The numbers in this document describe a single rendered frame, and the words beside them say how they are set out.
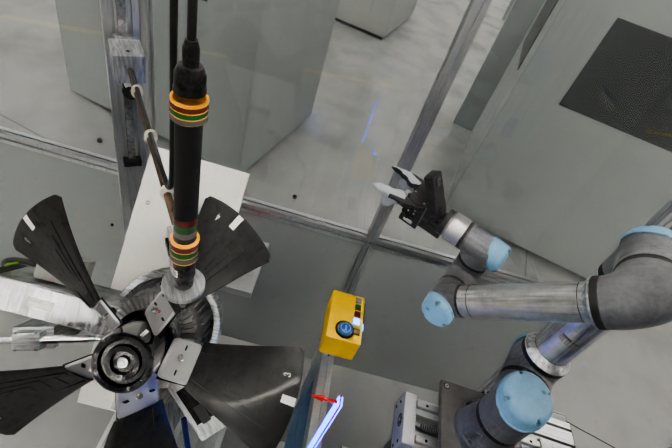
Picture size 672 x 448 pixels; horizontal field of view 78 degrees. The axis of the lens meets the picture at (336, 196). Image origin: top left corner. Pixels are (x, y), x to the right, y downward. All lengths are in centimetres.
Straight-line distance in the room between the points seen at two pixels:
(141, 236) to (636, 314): 108
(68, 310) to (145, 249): 21
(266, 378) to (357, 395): 141
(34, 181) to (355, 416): 176
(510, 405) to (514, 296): 28
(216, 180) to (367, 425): 157
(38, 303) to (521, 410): 111
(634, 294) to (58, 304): 117
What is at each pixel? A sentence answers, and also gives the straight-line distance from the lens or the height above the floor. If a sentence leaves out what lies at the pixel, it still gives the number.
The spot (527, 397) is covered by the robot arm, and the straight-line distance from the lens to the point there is 112.
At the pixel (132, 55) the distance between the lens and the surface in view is 113.
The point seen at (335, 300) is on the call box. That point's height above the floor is 107.
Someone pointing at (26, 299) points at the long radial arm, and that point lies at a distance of 121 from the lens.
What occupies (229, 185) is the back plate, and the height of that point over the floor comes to 133.
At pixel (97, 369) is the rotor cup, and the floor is 121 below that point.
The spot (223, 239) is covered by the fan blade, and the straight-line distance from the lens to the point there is 91.
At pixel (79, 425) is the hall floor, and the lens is 226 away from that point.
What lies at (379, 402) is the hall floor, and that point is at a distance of 239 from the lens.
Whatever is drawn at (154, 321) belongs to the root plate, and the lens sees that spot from 97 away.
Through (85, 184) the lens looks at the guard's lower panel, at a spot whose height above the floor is 86.
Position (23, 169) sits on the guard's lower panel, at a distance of 197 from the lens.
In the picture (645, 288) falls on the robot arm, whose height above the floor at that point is 165.
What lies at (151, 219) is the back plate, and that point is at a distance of 118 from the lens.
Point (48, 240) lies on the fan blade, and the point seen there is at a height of 134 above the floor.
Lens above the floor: 207
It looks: 40 degrees down
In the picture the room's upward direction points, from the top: 19 degrees clockwise
